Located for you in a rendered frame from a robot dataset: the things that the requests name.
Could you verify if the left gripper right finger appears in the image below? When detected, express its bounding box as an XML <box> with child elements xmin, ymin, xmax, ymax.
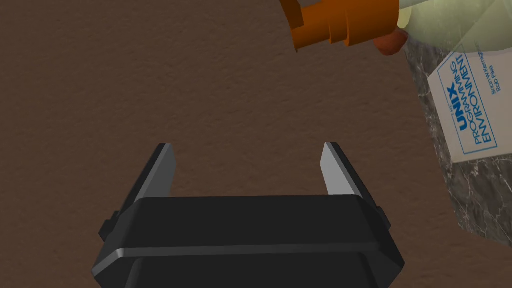
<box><xmin>319</xmin><ymin>141</ymin><xmax>380</xmax><ymax>211</ymax></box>

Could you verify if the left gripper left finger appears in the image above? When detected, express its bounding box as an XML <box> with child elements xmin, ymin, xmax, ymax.
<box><xmin>118</xmin><ymin>142</ymin><xmax>177</xmax><ymax>217</ymax></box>

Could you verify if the white book with blue print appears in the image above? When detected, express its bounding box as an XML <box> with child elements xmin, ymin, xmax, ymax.
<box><xmin>427</xmin><ymin>43</ymin><xmax>512</xmax><ymax>164</ymax></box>

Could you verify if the pale green spray bottle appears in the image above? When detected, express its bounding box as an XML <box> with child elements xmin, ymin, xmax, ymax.
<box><xmin>279</xmin><ymin>0</ymin><xmax>512</xmax><ymax>56</ymax></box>

